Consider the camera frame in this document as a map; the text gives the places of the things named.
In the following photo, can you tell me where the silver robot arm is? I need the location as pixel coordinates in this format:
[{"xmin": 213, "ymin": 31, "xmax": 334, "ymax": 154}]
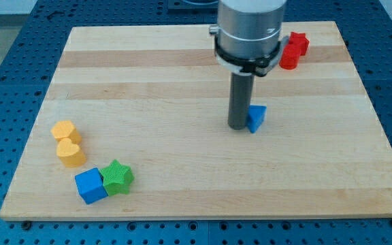
[{"xmin": 209, "ymin": 0, "xmax": 289, "ymax": 77}]

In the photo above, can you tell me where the blue triangle block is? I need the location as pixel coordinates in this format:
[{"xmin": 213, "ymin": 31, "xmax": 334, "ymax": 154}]
[{"xmin": 246, "ymin": 105, "xmax": 267, "ymax": 133}]

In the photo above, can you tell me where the blue cube block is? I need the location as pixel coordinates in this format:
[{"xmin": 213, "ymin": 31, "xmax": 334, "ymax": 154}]
[{"xmin": 74, "ymin": 167, "xmax": 108, "ymax": 205}]

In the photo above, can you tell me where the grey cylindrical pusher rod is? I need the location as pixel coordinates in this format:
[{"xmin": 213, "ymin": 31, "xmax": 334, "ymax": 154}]
[{"xmin": 227, "ymin": 73, "xmax": 254, "ymax": 130}]

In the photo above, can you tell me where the wooden board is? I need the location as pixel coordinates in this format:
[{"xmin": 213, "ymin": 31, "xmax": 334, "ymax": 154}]
[{"xmin": 0, "ymin": 21, "xmax": 392, "ymax": 221}]

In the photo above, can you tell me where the green star block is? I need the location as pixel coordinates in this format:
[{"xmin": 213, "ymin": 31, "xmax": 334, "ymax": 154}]
[{"xmin": 99, "ymin": 159, "xmax": 134, "ymax": 196}]

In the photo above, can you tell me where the red cylinder block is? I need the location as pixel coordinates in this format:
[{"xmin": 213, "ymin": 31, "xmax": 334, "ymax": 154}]
[{"xmin": 279, "ymin": 44, "xmax": 301, "ymax": 70}]

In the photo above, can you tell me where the yellow heart block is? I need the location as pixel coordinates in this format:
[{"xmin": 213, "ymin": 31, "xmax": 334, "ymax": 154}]
[{"xmin": 56, "ymin": 138, "xmax": 86, "ymax": 168}]

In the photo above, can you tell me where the yellow pentagon block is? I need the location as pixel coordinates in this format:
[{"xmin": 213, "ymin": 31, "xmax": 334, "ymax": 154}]
[{"xmin": 50, "ymin": 120, "xmax": 82, "ymax": 144}]

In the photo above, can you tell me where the red star block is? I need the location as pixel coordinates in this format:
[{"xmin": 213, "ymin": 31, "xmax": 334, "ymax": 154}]
[{"xmin": 289, "ymin": 32, "xmax": 310, "ymax": 56}]

